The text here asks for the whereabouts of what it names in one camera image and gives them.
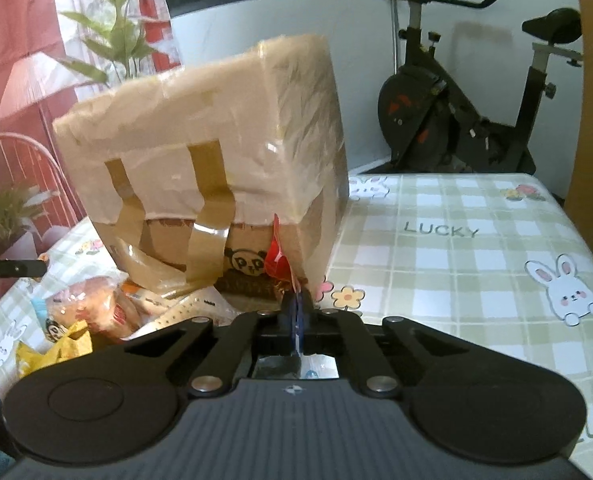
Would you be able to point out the black exercise bike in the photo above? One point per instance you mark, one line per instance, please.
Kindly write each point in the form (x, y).
(426, 110)

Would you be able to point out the yellow snack packet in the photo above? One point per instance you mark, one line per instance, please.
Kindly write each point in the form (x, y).
(46, 355)

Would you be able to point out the green checked rabbit tablecloth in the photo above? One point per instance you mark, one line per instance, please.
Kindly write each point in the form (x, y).
(451, 270)

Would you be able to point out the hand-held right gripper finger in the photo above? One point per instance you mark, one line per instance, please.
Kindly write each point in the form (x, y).
(290, 327)
(302, 327)

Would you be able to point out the brown paper bag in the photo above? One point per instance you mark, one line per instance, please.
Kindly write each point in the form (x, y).
(201, 110)

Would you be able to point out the orange snack packet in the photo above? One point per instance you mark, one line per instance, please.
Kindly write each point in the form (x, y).
(91, 305)

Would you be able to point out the green artificial plant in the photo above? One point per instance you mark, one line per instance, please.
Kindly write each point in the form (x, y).
(126, 35)

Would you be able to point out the red white printed curtain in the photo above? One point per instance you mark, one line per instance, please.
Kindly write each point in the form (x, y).
(6, 35)

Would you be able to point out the white snack packet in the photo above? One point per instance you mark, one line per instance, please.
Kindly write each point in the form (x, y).
(186, 310)

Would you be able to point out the clear plastic wrapper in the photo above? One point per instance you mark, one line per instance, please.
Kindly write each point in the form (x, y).
(276, 260)

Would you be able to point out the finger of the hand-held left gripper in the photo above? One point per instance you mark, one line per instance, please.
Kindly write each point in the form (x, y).
(24, 267)

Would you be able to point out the metal rod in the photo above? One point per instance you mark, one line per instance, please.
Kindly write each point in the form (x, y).
(394, 35)

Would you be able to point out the brown panda print packet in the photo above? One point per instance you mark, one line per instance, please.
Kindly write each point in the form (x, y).
(246, 265)

